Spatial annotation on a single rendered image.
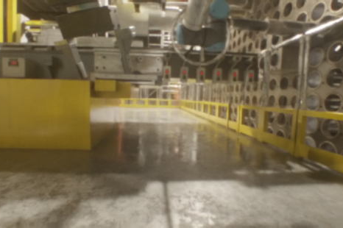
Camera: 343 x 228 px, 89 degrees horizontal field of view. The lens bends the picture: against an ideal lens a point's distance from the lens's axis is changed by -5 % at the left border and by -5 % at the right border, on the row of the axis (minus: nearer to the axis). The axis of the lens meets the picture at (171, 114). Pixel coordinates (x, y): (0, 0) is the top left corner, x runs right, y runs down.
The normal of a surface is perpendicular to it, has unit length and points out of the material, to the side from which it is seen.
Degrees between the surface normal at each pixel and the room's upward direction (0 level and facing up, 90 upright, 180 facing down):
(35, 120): 90
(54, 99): 90
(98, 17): 114
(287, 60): 90
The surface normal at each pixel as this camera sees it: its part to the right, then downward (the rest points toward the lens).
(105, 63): 0.08, 0.09
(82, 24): -0.12, 0.47
